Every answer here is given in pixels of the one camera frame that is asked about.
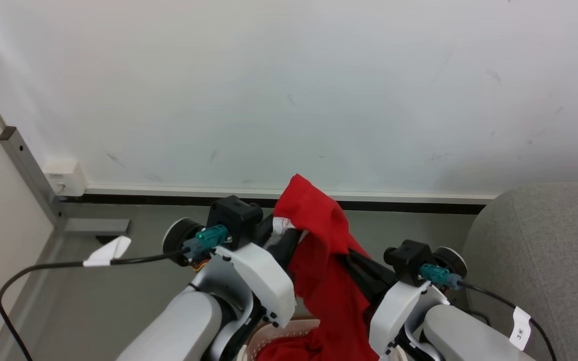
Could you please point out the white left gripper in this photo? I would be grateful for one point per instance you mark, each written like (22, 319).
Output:
(256, 271)

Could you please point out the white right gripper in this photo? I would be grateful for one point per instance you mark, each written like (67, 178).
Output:
(394, 311)

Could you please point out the red clothing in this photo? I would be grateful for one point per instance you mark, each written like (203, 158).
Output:
(326, 260)

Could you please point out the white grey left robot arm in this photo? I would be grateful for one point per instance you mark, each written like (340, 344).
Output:
(178, 326)

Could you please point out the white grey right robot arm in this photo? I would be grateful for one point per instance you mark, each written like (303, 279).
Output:
(464, 336)

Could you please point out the white laundry basket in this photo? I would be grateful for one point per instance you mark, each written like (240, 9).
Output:
(289, 328)

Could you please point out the grey fabric sofa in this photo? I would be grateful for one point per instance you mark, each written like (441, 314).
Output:
(545, 260)

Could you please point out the grey metal table leg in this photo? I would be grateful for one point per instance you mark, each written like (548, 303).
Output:
(25, 160)

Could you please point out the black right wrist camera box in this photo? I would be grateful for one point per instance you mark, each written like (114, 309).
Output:
(409, 260)

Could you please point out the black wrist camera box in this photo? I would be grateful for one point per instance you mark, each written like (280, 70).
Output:
(234, 218)
(409, 260)

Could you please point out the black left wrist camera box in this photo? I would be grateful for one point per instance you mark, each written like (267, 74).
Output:
(234, 218)

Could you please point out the white wall baseboard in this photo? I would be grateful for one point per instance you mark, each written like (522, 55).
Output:
(168, 191)

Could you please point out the white wall socket box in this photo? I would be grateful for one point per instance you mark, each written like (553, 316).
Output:
(65, 178)

